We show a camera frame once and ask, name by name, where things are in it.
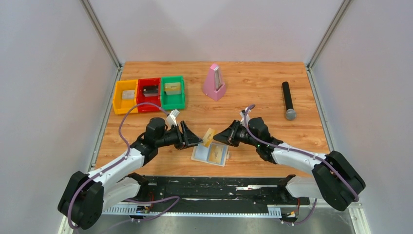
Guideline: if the pink metronome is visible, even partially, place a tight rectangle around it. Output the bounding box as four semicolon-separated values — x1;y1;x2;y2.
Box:
202;63;226;101

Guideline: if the silver card stack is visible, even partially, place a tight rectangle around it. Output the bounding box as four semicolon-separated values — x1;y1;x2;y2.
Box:
121;90;135;100

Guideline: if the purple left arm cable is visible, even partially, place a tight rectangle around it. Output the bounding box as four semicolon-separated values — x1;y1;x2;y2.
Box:
67;102;180;230

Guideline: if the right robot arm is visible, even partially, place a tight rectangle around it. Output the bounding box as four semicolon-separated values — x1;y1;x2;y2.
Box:
213;117;366;211

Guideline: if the gold card stack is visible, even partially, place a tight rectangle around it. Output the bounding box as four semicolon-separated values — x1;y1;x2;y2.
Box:
164;82;182;95

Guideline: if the gold credit card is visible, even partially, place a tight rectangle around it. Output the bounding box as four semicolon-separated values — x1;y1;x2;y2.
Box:
207;144;226;164
203;128;216;148

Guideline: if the red plastic bin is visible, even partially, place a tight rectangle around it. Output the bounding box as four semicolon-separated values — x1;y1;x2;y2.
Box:
135;78;161;107

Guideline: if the yellow plastic bin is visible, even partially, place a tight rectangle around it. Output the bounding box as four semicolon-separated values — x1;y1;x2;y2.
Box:
112;79;137;115

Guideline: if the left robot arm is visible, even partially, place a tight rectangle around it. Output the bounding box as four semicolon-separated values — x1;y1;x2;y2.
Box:
57;117;203;230

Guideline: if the black card stack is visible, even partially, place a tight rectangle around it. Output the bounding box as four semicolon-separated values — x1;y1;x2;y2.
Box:
142;85;159;97

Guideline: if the black silver microphone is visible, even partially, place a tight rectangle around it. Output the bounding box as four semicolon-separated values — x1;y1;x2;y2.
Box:
282;81;297;120

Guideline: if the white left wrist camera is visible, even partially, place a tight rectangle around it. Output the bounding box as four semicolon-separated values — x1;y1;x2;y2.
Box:
166;109;180;127

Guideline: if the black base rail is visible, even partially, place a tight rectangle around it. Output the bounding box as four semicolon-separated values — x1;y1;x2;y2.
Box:
69;175;364;217

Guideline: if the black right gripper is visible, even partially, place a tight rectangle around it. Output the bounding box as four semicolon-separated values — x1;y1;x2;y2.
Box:
213;120;259;148

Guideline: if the green plastic bin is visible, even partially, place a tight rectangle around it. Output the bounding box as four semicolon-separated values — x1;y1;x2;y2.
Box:
160;76;186;110

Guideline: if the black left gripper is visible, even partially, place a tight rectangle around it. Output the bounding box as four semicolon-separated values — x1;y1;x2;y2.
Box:
156;120;203;150

